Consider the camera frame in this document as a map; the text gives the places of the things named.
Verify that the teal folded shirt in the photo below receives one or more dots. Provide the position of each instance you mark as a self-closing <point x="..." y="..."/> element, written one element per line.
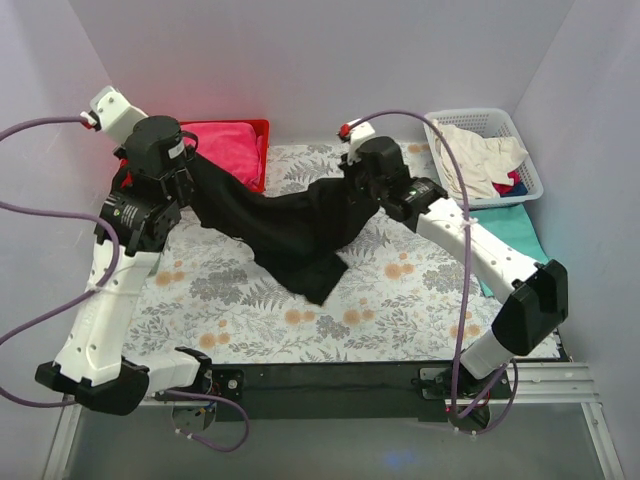
<point x="513" y="226"/>

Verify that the floral table mat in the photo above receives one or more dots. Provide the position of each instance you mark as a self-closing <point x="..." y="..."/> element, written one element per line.
<point x="402" y="298"/>

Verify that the magenta cloth in basket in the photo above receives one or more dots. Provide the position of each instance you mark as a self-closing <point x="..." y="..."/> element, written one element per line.
<point x="506" y="187"/>

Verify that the aluminium rail frame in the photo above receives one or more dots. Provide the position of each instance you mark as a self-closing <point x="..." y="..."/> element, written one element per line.
<point x="543" y="421"/>

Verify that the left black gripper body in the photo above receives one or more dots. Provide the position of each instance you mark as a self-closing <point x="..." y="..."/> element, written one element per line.
<point x="181" y="181"/>

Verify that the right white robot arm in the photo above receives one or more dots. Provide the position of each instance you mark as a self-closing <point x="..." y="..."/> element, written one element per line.
<point x="533" y="296"/>

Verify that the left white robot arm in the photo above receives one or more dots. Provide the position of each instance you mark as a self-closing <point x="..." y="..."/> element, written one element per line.
<point x="135" y="224"/>

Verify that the white plastic basket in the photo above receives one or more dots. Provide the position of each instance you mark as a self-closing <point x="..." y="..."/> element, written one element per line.
<point x="488" y="123"/>

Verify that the pink towel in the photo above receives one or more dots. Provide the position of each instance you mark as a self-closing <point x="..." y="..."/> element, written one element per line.
<point x="239" y="147"/>

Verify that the cream crumpled shirt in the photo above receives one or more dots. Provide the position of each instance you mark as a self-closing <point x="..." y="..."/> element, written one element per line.
<point x="482" y="161"/>

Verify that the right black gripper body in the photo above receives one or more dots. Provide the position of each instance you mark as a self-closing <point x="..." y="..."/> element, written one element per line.
<point x="364" y="176"/>

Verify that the red plastic bin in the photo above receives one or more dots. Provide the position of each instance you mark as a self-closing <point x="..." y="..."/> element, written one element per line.
<point x="194" y="162"/>

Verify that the black t shirt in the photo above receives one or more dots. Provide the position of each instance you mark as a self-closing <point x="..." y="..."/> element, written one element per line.
<point x="295" y="237"/>

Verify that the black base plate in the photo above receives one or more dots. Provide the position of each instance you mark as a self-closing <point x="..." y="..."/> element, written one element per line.
<point x="332" y="391"/>

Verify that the blue cloth in basket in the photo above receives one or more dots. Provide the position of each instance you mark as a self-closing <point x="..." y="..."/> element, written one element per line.
<point x="519" y="189"/>

